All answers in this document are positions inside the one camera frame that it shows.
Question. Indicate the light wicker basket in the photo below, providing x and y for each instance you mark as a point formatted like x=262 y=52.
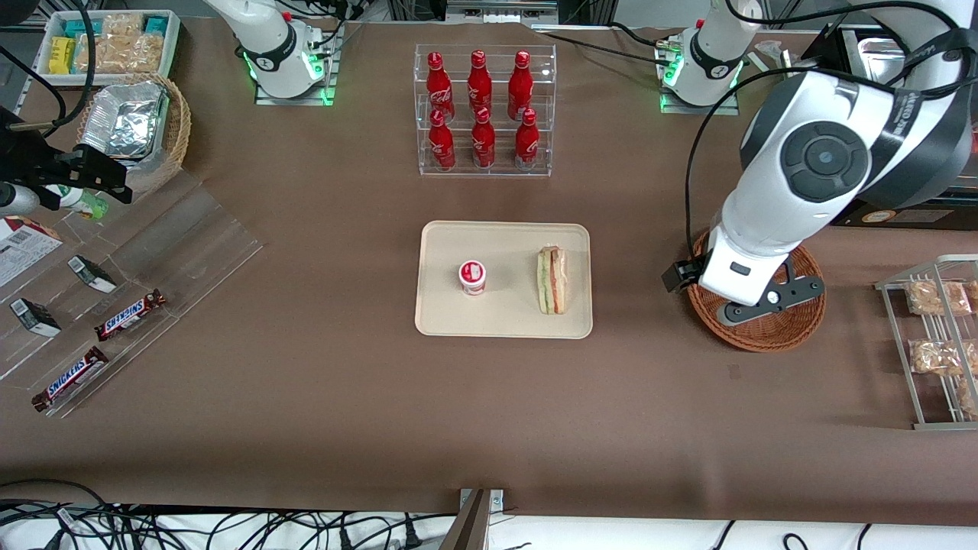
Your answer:
x=177 y=126

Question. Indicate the clear bagged pastry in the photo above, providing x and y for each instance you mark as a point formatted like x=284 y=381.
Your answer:
x=938 y=298
x=973 y=295
x=970 y=397
x=937 y=357

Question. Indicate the teal snack packet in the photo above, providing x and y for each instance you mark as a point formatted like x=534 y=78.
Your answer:
x=80 y=28
x=155 y=24

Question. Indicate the clear acrylic bottle rack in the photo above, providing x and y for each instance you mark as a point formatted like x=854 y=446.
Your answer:
x=546 y=99

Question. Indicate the brown wicker basket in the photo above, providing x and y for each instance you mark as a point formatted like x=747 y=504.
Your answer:
x=772 y=336

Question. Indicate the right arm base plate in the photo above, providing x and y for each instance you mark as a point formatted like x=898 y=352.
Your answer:
x=330 y=84

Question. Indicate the red white printed box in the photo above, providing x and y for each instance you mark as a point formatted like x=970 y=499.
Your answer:
x=23 y=252

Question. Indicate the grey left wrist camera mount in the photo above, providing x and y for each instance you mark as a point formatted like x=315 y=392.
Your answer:
x=787 y=294

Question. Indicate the aluminium frame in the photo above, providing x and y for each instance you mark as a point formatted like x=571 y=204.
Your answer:
x=500 y=11

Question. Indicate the red cola bottle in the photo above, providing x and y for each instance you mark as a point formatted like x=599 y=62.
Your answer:
x=479 y=80
x=520 y=84
x=483 y=143
x=441 y=145
x=437 y=84
x=526 y=145

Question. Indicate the metal table bracket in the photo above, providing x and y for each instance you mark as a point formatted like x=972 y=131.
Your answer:
x=475 y=523

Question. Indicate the clear acrylic stepped display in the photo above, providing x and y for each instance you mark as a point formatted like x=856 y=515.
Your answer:
x=191 y=244

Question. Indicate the silver foil container stack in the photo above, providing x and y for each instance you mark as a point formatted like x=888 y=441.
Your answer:
x=126 y=118

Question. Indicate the brown table cover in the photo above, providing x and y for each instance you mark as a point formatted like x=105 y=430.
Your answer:
x=306 y=420

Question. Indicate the white plastic bin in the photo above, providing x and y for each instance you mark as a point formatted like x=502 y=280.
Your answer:
x=173 y=46

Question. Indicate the small black white box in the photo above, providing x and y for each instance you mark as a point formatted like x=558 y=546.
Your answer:
x=34 y=317
x=92 y=273

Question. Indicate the steel food pan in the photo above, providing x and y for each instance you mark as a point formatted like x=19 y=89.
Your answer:
x=879 y=59

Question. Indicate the green white small bottle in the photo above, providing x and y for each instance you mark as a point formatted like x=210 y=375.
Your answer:
x=80 y=202

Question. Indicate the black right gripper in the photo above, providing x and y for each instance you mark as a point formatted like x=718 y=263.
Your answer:
x=32 y=162

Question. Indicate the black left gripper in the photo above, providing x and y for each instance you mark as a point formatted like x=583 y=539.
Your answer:
x=677 y=276

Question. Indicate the red white yogurt bottle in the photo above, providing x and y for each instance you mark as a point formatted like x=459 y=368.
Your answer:
x=472 y=276

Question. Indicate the beige plastic tray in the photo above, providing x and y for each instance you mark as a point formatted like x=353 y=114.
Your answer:
x=504 y=313

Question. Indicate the Snickers chocolate bar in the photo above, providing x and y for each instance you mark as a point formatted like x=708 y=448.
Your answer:
x=130 y=315
x=69 y=378

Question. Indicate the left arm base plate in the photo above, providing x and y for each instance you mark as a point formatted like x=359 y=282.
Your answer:
x=699 y=109

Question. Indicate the clear cracker bag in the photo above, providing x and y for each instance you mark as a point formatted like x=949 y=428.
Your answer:
x=122 y=53
x=122 y=24

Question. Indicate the yellow snack packet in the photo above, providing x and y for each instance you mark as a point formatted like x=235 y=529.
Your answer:
x=61 y=55

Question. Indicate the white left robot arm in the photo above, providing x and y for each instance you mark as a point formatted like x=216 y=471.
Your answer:
x=817 y=153

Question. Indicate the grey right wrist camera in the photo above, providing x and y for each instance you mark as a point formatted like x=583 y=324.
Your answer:
x=15 y=200

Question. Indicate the clear plastic wrapper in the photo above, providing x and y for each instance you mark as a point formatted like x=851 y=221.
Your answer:
x=770 y=49

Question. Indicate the triangle sandwich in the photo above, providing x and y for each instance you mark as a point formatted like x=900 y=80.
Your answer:
x=552 y=281

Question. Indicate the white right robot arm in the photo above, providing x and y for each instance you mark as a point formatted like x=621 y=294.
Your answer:
x=267 y=42

